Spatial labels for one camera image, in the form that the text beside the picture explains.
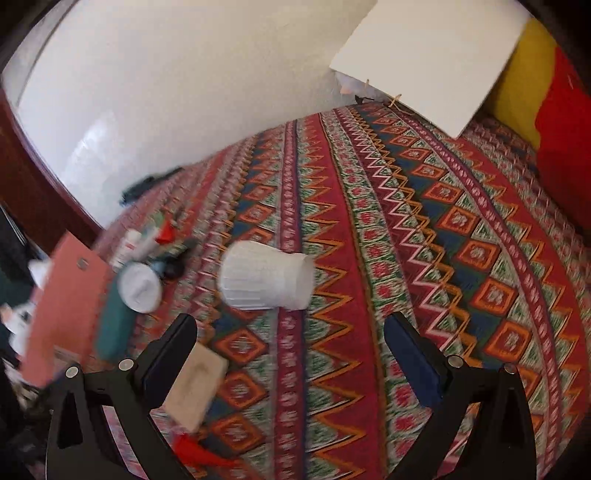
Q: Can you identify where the round white lidded jar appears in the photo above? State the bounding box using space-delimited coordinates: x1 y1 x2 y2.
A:
116 261 163 313

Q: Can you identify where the salmon pink box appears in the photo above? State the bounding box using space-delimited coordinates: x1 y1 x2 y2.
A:
21 231 114 387

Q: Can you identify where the small beige box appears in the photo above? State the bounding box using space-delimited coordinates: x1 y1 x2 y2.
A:
164 342 230 430

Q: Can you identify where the patterned woven blanket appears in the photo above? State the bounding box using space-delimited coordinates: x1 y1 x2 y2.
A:
28 99 591 480

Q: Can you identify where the yellow cushion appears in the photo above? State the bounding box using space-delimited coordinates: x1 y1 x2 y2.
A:
482 18 561 151

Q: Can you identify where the white crumpled paper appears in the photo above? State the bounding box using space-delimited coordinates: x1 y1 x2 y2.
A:
27 259 52 289

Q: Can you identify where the red pointed item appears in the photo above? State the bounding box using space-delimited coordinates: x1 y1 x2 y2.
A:
173 431 242 474

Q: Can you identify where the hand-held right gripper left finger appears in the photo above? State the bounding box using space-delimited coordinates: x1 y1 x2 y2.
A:
45 313 198 480

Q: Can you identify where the white tube with red print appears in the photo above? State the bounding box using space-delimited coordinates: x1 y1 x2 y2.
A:
111 228 145 269

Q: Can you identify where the red cushion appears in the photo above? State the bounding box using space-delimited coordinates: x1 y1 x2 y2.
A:
536 48 591 228

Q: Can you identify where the small red cap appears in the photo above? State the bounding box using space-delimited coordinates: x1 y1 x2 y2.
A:
154 222 179 246

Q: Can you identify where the dark green cloth roll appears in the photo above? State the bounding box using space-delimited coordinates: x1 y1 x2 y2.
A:
95 277 136 361

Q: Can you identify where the white ribbed plastic cup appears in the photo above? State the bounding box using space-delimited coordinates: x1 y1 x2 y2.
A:
218 240 316 311

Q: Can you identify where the dark wooden bed frame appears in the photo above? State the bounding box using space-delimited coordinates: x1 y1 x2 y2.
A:
0 88 105 259

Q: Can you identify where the white flat board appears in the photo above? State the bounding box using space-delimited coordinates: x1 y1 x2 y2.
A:
329 0 539 139

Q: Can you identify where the black round item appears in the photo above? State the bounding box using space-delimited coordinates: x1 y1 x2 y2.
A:
159 256 186 282

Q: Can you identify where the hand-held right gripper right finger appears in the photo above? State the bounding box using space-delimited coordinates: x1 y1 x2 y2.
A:
384 313 539 480

